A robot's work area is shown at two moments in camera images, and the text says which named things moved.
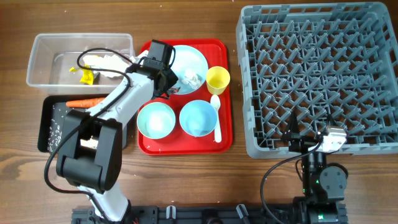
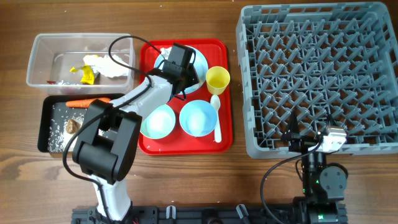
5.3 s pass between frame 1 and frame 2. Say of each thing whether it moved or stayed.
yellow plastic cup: stayed
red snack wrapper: moved
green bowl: stayed
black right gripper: stayed
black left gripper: moved
